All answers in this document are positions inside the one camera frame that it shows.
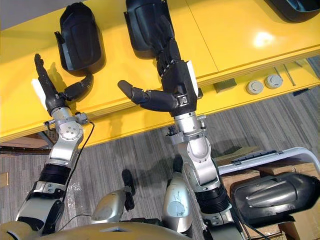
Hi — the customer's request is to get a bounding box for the white rounded frame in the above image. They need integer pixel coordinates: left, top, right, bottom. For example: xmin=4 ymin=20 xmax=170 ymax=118
xmin=216 ymin=146 xmax=320 ymax=177

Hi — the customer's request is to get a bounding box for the black plastic housing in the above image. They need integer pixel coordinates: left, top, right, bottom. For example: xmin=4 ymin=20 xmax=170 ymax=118
xmin=123 ymin=0 xmax=176 ymax=60
xmin=229 ymin=171 xmax=320 ymax=229
xmin=54 ymin=1 xmax=107 ymax=77
xmin=264 ymin=0 xmax=320 ymax=24

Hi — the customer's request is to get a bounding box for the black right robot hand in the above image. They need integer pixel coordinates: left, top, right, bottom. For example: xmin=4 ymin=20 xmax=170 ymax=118
xmin=117 ymin=14 xmax=204 ymax=118

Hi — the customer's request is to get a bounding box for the olive rectangular block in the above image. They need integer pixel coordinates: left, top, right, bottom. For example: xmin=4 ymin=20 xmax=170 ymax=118
xmin=213 ymin=78 xmax=238 ymax=94

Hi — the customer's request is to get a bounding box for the yellow metal shelf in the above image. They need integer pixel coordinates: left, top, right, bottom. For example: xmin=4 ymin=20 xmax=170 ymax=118
xmin=0 ymin=0 xmax=320 ymax=151

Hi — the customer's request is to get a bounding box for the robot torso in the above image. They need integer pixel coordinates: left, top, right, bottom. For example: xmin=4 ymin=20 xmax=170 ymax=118
xmin=0 ymin=218 xmax=208 ymax=240

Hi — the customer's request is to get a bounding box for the silver left robot leg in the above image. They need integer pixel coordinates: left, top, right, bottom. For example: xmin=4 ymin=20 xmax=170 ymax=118
xmin=90 ymin=169 xmax=137 ymax=225

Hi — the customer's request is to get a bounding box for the brown cardboard box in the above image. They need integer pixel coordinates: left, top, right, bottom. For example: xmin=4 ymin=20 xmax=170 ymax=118
xmin=215 ymin=149 xmax=320 ymax=240

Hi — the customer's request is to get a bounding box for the grey round knob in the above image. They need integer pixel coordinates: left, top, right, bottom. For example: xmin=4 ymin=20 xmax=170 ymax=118
xmin=245 ymin=79 xmax=265 ymax=96
xmin=264 ymin=74 xmax=284 ymax=90

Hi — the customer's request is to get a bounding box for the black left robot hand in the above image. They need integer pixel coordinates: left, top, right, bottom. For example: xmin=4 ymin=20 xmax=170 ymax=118
xmin=31 ymin=53 xmax=95 ymax=118

